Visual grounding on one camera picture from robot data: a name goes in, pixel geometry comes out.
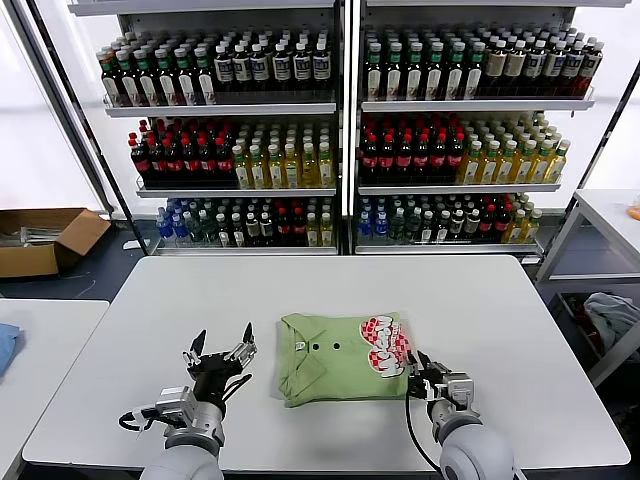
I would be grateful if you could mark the small orange object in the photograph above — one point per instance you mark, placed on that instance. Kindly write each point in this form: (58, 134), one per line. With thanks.
(636, 211)

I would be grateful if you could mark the black storage crate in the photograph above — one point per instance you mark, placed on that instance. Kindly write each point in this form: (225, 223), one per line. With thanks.
(567, 320)

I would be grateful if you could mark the clear green water bottle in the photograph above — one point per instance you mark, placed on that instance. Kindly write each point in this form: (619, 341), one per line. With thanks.
(191, 228)
(205, 228)

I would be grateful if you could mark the brown cardboard box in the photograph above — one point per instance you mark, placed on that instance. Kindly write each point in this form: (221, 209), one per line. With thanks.
(75, 234)

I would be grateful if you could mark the dark tea bottle white label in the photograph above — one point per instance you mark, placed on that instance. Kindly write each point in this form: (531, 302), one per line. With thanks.
(148, 83)
(415, 74)
(167, 83)
(130, 83)
(186, 83)
(205, 83)
(373, 74)
(112, 83)
(455, 74)
(394, 74)
(435, 74)
(474, 74)

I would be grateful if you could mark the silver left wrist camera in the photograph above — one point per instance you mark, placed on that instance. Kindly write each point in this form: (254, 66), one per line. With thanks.
(175, 405)

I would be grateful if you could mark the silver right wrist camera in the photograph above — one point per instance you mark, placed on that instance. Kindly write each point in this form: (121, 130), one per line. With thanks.
(457, 390)

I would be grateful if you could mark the small dark bottle beige label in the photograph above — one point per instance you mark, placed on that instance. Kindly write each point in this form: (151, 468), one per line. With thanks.
(266, 228)
(251, 228)

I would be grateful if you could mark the wrapped grey metal parts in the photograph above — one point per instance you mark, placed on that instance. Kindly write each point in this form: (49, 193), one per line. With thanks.
(34, 233)

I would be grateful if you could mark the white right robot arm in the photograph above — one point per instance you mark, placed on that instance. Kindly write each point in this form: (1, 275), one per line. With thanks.
(475, 450)

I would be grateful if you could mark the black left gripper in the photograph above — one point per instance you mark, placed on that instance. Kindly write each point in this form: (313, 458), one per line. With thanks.
(215, 377)

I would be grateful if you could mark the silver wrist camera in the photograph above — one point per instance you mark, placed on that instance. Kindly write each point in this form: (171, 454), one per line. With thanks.
(457, 390)
(175, 405)

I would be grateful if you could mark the grey metal side table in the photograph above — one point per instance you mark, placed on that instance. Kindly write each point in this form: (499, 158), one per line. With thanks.
(600, 212)

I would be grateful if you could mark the small red cap cola bottle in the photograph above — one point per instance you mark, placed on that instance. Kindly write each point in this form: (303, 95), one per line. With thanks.
(487, 224)
(297, 228)
(282, 228)
(502, 224)

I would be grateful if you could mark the grey metal shelf unit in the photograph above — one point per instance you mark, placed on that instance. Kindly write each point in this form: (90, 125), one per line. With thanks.
(225, 109)
(475, 105)

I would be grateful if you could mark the black slanted pole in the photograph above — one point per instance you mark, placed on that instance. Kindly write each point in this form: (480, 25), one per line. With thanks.
(597, 149)
(122, 199)

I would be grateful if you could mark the dark drink bottle white cap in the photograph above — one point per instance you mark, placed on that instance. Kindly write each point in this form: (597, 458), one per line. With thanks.
(237, 231)
(221, 231)

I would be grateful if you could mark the blue water bottle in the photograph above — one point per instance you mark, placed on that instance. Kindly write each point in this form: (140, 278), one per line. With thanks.
(177, 228)
(164, 228)
(381, 226)
(366, 226)

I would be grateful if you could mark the grey crumpled cloth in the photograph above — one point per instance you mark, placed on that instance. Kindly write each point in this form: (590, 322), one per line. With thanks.
(612, 315)

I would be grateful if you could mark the small dark bottle black-white label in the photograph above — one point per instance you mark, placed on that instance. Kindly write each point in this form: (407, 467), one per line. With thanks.
(457, 224)
(472, 224)

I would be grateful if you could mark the white paper scrap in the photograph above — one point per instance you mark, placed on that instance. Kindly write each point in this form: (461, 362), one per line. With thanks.
(131, 244)

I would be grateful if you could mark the red item in crate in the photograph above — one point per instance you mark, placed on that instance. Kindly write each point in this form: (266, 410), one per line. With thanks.
(585, 312)

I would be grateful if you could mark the dark green drink bottle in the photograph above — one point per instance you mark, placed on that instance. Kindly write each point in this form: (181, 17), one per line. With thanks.
(397, 226)
(427, 228)
(412, 226)
(442, 228)

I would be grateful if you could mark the light green polo shirt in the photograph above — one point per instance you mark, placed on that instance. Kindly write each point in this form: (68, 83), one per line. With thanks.
(330, 370)

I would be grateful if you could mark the small yellow juice bottle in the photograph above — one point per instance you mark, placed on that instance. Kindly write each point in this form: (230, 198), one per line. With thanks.
(325, 231)
(533, 229)
(517, 229)
(311, 231)

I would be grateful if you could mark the blue folded cloth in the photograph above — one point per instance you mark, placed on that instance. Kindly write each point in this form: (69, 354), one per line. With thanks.
(10, 345)

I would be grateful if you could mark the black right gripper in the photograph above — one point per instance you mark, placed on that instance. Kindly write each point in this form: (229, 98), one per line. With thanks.
(432, 387)

